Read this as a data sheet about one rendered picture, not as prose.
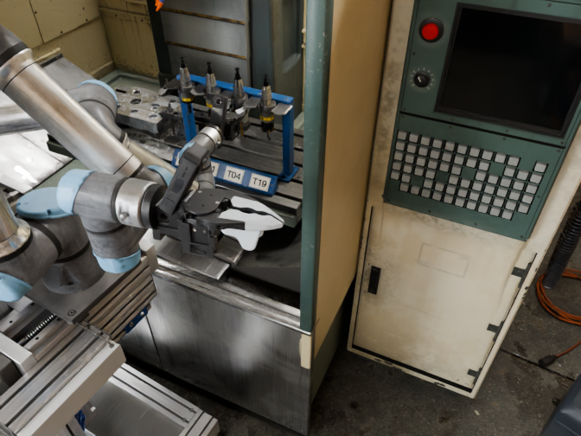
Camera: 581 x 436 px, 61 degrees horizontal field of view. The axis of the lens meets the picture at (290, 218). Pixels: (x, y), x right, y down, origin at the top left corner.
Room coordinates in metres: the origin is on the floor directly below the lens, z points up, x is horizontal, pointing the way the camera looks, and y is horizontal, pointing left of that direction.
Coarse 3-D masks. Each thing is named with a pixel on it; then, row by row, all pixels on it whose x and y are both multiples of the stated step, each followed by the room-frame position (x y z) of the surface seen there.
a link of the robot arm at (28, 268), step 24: (0, 192) 0.70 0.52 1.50; (0, 216) 0.67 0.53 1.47; (0, 240) 0.66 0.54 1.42; (24, 240) 0.68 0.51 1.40; (48, 240) 0.73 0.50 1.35; (0, 264) 0.64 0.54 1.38; (24, 264) 0.66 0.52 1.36; (48, 264) 0.71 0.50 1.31; (0, 288) 0.62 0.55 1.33; (24, 288) 0.63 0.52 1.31
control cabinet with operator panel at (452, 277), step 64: (448, 0) 1.20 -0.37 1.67; (512, 0) 1.15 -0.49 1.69; (576, 0) 1.09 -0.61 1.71; (448, 64) 1.20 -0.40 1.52; (512, 64) 1.14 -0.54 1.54; (576, 64) 1.08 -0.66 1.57; (384, 128) 1.28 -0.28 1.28; (448, 128) 1.17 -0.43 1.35; (512, 128) 1.11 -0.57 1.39; (576, 128) 1.05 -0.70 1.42; (384, 192) 1.26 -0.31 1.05; (448, 192) 1.15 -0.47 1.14; (512, 192) 1.08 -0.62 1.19; (384, 256) 1.27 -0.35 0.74; (448, 256) 1.18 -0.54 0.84; (512, 256) 1.10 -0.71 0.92; (384, 320) 1.25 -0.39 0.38; (448, 320) 1.15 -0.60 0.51; (512, 320) 1.06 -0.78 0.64; (448, 384) 1.10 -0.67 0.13
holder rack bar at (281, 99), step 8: (192, 80) 1.71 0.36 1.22; (200, 80) 1.70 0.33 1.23; (216, 80) 1.70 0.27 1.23; (224, 88) 1.65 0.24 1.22; (232, 88) 1.64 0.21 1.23; (248, 88) 1.64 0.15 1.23; (248, 96) 1.61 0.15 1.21; (256, 96) 1.59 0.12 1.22; (272, 96) 1.58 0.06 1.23; (280, 96) 1.58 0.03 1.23; (288, 96) 1.58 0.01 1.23; (288, 104) 1.54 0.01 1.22
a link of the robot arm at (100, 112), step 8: (80, 104) 1.20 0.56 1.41; (88, 104) 1.19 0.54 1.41; (96, 104) 1.20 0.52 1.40; (96, 112) 1.17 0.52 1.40; (104, 112) 1.18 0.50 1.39; (104, 120) 1.16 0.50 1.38; (112, 120) 1.19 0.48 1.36; (112, 128) 1.16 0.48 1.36; (120, 136) 1.15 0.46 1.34; (128, 144) 1.15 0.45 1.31; (136, 144) 1.17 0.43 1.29; (136, 152) 1.15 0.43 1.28; (144, 152) 1.17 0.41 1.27; (144, 160) 1.15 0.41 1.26; (152, 160) 1.16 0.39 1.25; (160, 160) 1.18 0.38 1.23; (168, 168) 1.18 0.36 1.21; (192, 184) 1.18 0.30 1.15; (200, 184) 1.21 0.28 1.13; (208, 184) 1.24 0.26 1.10
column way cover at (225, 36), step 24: (168, 0) 2.40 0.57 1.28; (192, 0) 2.34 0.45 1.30; (216, 0) 2.29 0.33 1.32; (240, 0) 2.23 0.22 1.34; (168, 24) 2.42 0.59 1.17; (192, 24) 2.35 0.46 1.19; (216, 24) 2.30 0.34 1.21; (240, 24) 2.24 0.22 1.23; (192, 48) 2.36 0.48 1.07; (216, 48) 2.30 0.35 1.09; (240, 48) 2.25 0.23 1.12; (192, 72) 2.38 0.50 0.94; (216, 72) 2.32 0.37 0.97; (240, 72) 2.26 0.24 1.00
